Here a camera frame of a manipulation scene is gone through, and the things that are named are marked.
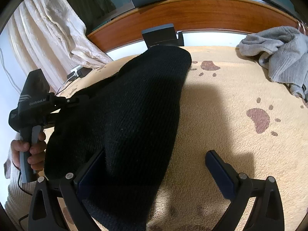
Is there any black knit sweater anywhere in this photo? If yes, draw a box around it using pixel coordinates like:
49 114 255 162
44 46 192 230

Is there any white sleeve left forearm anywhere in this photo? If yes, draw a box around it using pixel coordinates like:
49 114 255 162
4 154 36 230

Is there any person left hand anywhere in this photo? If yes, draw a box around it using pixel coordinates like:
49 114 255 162
10 132 46 171

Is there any white power strip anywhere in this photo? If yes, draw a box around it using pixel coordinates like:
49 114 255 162
67 65 83 80

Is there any black power adapter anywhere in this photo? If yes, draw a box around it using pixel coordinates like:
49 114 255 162
77 67 92 78

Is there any left beige curtain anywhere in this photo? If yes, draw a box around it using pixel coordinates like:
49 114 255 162
7 0 112 91

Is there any yellow paw print blanket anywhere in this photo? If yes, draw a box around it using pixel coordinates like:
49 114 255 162
63 47 307 230

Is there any black box on bed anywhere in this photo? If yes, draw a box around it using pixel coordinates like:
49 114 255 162
141 23 184 48

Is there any grey garment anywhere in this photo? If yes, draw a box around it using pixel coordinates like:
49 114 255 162
239 26 307 100

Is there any white red string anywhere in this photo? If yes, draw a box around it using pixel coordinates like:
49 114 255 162
297 20 308 33

